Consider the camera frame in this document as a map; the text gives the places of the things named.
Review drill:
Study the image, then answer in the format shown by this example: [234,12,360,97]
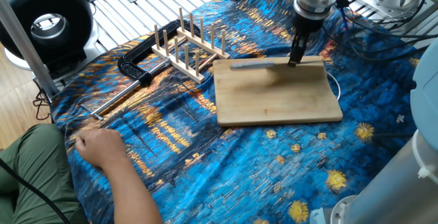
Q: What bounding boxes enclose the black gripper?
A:
[287,9,325,67]

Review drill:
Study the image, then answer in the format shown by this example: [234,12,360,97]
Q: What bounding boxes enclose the steel cleaver knife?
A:
[229,58,324,71]

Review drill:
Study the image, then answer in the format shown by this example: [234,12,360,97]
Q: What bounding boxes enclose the person's bare forearm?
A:
[101,155,164,224]

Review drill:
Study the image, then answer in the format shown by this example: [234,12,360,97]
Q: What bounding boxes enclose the wooden cutting board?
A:
[211,55,344,128]

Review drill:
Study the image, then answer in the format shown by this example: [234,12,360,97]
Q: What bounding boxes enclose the person's bare hand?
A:
[74,128,130,171]

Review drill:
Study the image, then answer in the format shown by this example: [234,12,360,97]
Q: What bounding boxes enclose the wooden peg dish rack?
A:
[151,6,231,85]

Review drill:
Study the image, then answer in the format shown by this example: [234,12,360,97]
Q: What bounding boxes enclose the starry night painting tablecloth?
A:
[50,0,422,224]

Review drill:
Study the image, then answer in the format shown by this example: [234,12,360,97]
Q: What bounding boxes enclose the black C-clamp with steel screw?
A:
[80,18,201,122]

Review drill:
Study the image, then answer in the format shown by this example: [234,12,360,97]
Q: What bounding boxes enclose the green trousers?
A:
[0,123,90,224]

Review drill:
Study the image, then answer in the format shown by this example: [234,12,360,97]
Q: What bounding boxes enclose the white cutting board cord loop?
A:
[326,71,342,102]

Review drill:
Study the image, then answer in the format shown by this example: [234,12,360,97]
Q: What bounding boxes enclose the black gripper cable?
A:
[321,0,438,64]

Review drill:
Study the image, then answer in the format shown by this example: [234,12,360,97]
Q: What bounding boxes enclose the tangled black floor cable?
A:
[31,79,53,122]

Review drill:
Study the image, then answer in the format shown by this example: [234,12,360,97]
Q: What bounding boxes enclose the aluminium frame post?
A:
[0,0,61,101]

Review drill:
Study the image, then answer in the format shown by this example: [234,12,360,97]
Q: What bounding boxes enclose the black ring shaped fan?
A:
[0,0,100,76]

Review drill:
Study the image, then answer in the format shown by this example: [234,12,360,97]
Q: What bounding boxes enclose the thick black cable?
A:
[0,158,72,224]

